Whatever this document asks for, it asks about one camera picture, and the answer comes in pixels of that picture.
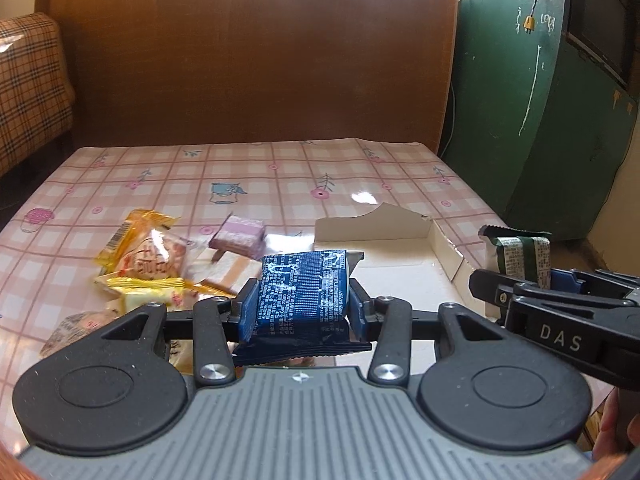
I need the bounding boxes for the green cabinet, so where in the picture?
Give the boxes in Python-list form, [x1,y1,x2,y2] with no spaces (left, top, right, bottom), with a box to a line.
[442,0,639,240]

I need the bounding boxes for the dark green snack packet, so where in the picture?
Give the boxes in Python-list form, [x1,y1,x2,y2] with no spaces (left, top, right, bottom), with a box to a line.
[478,224,551,289]

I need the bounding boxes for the yellow stick snack packet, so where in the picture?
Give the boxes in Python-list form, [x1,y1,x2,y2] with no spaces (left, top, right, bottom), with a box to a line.
[94,273,233,315]

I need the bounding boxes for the pink checked tablecloth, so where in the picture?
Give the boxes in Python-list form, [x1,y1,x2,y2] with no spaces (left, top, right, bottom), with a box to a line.
[0,138,614,456]

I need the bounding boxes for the brown wooden board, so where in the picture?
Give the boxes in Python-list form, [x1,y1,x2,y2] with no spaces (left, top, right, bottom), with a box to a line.
[36,0,458,148]

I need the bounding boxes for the red bean bread packet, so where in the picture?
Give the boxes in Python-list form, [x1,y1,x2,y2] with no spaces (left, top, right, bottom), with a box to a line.
[114,226,192,281]

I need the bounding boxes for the torn white cardboard box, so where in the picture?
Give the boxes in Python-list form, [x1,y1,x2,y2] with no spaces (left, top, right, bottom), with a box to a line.
[314,203,499,320]

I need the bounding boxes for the orange transparent snack packet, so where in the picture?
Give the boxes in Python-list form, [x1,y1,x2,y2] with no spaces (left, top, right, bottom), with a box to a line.
[94,209,179,272]

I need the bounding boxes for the clear bread packet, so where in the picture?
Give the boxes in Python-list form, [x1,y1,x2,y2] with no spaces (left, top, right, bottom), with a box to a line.
[39,310,118,359]

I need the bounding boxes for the blue snack packet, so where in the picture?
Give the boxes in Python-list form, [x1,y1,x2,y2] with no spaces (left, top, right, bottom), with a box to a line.
[233,249,371,366]

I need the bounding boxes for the right hand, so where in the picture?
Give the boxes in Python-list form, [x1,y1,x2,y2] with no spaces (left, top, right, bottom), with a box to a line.
[592,388,639,460]

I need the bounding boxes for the purple wafer packet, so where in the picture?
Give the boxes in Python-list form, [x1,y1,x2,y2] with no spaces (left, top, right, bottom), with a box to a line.
[208,214,266,260]

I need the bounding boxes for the plaid sofa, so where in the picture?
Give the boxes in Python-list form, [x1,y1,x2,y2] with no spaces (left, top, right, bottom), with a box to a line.
[0,13,75,174]

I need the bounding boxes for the beige wafer packet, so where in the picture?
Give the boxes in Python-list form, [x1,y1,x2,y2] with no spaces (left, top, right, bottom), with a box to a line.
[189,249,262,295]

